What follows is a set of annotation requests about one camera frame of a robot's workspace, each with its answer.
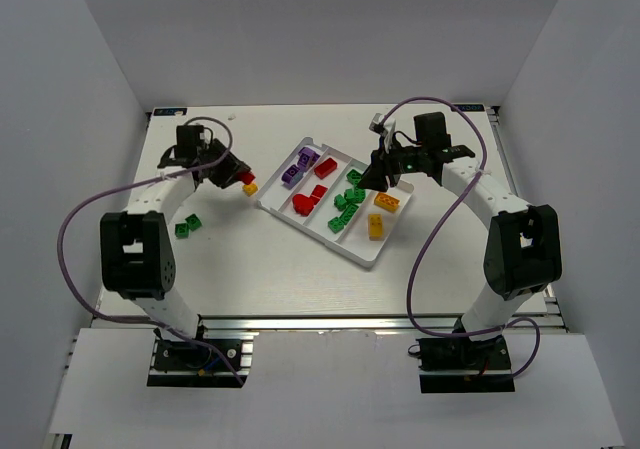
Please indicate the yellow curved lego brick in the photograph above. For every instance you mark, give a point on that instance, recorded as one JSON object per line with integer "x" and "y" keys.
{"x": 375, "y": 225}

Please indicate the purple round lego brick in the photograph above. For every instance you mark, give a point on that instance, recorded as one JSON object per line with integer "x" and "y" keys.
{"x": 292, "y": 176}

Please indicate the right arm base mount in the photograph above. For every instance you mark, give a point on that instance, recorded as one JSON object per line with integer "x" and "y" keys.
{"x": 460, "y": 366}

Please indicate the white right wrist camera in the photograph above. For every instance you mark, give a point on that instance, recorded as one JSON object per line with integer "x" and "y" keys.
{"x": 384, "y": 127}

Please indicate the blue table label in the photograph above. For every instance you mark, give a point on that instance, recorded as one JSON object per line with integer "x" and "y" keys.
{"x": 470, "y": 107}
{"x": 169, "y": 112}

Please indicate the small red lego brick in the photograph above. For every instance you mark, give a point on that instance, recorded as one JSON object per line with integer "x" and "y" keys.
{"x": 246, "y": 178}

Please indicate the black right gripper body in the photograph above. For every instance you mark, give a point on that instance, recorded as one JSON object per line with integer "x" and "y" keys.
{"x": 388, "y": 167}

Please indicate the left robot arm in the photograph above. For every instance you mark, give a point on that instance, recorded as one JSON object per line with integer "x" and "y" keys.
{"x": 137, "y": 259}

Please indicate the green studded lego plate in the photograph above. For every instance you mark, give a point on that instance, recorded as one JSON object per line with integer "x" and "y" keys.
{"x": 354, "y": 177}

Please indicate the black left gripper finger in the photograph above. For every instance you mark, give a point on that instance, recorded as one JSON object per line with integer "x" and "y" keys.
{"x": 223, "y": 181}
{"x": 230, "y": 165}

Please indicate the yellow lego brick from stack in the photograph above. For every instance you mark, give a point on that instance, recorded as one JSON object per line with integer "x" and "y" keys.
{"x": 387, "y": 202}

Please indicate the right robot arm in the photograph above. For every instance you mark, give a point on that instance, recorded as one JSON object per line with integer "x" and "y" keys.
{"x": 522, "y": 254}

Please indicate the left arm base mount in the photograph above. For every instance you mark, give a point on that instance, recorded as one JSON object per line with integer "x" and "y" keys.
{"x": 178, "y": 364}

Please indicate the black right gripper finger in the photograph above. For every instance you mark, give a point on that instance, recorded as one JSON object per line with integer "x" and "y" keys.
{"x": 377, "y": 182}
{"x": 380, "y": 167}

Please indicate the red wedge lego brick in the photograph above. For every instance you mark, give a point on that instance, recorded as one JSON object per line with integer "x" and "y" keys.
{"x": 318, "y": 193}

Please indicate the blue table label right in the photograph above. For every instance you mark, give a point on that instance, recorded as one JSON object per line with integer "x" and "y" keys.
{"x": 470, "y": 107}

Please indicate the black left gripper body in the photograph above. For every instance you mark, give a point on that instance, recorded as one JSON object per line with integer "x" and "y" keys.
{"x": 226, "y": 170}

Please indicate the small yellow lego brick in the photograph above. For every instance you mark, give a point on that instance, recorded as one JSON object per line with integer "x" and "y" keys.
{"x": 250, "y": 189}

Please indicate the red round lego brick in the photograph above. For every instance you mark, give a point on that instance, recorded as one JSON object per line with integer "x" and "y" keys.
{"x": 302, "y": 204}

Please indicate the white divided sorting tray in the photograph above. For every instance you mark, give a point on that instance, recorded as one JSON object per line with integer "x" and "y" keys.
{"x": 317, "y": 207}

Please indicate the blue table label left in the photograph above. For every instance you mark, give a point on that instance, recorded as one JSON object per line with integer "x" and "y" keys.
{"x": 169, "y": 112}

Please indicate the small purple lego brick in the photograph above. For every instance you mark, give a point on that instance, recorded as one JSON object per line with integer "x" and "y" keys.
{"x": 305, "y": 163}

